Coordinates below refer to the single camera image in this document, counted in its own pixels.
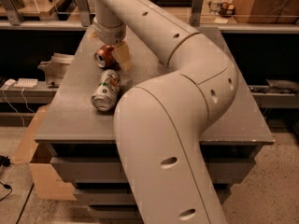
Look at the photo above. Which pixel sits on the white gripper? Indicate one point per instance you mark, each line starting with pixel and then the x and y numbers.
pixel 109 33

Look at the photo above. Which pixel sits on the red soda can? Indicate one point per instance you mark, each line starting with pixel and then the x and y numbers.
pixel 104 57

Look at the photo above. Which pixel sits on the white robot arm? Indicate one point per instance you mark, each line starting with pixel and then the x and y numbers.
pixel 158 123

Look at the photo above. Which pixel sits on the white green soda can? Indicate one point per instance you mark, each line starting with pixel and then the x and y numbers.
pixel 106 94

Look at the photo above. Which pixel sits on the black keyboard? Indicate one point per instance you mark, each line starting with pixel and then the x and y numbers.
pixel 173 3

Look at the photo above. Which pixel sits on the white power strip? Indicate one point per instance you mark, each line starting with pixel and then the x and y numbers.
pixel 26 83

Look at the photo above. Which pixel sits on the grey drawer cabinet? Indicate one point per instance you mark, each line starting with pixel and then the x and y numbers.
pixel 82 142

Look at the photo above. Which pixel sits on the clear water bottle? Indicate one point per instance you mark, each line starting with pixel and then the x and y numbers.
pixel 215 7

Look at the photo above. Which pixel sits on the wooden board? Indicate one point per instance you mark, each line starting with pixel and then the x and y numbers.
pixel 266 11

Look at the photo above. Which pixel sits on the cardboard box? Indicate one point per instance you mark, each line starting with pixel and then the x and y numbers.
pixel 47 182

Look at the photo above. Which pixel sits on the white plastic bracket part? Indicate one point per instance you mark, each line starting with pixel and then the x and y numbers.
pixel 55 68

